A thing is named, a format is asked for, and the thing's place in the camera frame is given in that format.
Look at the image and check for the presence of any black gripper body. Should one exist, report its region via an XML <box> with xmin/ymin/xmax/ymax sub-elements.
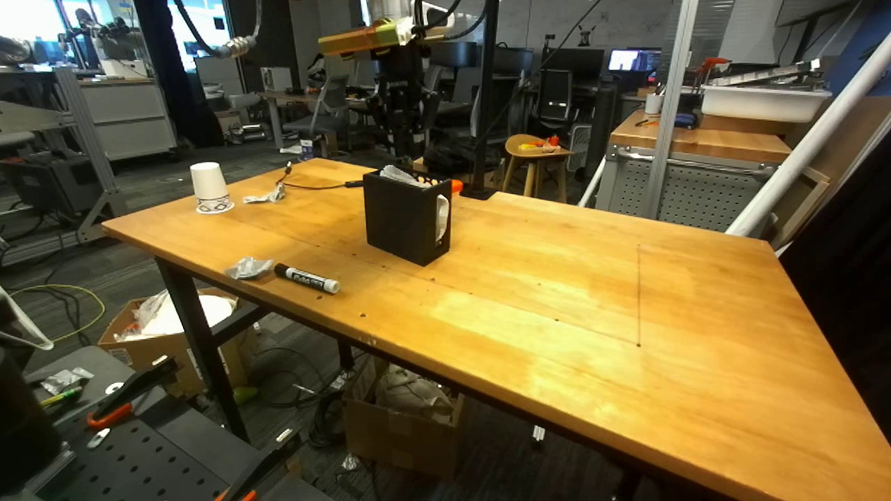
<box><xmin>372</xmin><ymin>49</ymin><xmax>435</xmax><ymax>150</ymax></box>

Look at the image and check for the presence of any black perforated box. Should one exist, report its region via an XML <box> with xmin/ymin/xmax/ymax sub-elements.
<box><xmin>358</xmin><ymin>166</ymin><xmax>457</xmax><ymax>269</ymax></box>

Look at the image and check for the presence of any cardboard box with rags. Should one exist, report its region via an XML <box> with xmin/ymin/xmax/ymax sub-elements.
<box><xmin>338</xmin><ymin>358</ymin><xmax>468</xmax><ymax>483</ymax></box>

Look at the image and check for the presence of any cardboard box with plastic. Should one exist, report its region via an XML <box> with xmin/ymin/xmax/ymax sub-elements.
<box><xmin>95</xmin><ymin>288</ymin><xmax>255</xmax><ymax>401</ymax></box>

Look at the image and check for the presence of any black vertical pole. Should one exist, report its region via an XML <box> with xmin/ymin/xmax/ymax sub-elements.
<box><xmin>469</xmin><ymin>0</ymin><xmax>501</xmax><ymax>202</ymax></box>

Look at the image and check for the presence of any round wooden stool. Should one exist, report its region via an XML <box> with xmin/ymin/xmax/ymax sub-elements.
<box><xmin>499</xmin><ymin>132</ymin><xmax>572</xmax><ymax>202</ymax></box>

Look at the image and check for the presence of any black and white marker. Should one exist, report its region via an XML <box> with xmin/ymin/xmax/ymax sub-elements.
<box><xmin>272</xmin><ymin>263</ymin><xmax>343</xmax><ymax>298</ymax></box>

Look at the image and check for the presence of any small crumpled foil piece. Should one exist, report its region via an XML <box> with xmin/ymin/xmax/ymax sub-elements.
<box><xmin>224</xmin><ymin>256</ymin><xmax>279</xmax><ymax>284</ymax></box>

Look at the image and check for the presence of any lit computer monitor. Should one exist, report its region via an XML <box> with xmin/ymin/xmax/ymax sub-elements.
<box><xmin>603</xmin><ymin>49</ymin><xmax>668</xmax><ymax>78</ymax></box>

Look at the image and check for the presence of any grey pegboard panel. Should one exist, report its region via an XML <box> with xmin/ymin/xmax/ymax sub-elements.
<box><xmin>589</xmin><ymin>150</ymin><xmax>784</xmax><ymax>235</ymax></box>

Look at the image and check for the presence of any grey drawer cabinet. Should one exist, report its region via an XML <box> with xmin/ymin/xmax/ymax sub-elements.
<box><xmin>75</xmin><ymin>76</ymin><xmax>180</xmax><ymax>167</ymax></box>

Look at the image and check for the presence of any wooden workbench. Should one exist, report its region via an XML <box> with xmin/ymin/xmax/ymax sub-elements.
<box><xmin>606</xmin><ymin>110</ymin><xmax>794</xmax><ymax>172</ymax></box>

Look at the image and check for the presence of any black table leg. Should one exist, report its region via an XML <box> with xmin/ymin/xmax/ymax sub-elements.
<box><xmin>151</xmin><ymin>260</ymin><xmax>255</xmax><ymax>447</ymax></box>

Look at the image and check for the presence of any white plastic tub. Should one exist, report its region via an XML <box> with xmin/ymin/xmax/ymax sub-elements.
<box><xmin>699</xmin><ymin>81</ymin><xmax>834</xmax><ymax>125</ymax></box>

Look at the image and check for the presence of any black perforated breadboard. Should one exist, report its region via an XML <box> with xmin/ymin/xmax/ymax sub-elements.
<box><xmin>25</xmin><ymin>404</ymin><xmax>327</xmax><ymax>501</ymax></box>

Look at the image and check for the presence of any white slanted tube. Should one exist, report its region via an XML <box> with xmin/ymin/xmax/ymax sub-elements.
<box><xmin>724</xmin><ymin>31</ymin><xmax>891</xmax><ymax>241</ymax></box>

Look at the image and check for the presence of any tan wrist camera mount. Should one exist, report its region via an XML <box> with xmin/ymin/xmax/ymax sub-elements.
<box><xmin>313</xmin><ymin>19</ymin><xmax>423</xmax><ymax>61</ymax></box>

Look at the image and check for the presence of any thin black device cable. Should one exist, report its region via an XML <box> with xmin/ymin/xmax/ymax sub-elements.
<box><xmin>276</xmin><ymin>160</ymin><xmax>362</xmax><ymax>196</ymax></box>

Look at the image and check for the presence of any grey vertical post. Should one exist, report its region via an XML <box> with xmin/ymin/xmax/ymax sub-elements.
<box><xmin>643</xmin><ymin>0</ymin><xmax>705</xmax><ymax>223</ymax></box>

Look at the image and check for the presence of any orange handled black clamp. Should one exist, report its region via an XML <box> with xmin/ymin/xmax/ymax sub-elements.
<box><xmin>213</xmin><ymin>426</ymin><xmax>305</xmax><ymax>501</ymax></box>
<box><xmin>84</xmin><ymin>355</ymin><xmax>180</xmax><ymax>434</ymax></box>

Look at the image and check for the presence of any yellow green floor cable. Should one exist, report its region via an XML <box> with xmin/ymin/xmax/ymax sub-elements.
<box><xmin>6</xmin><ymin>282</ymin><xmax>112</xmax><ymax>349</ymax></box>

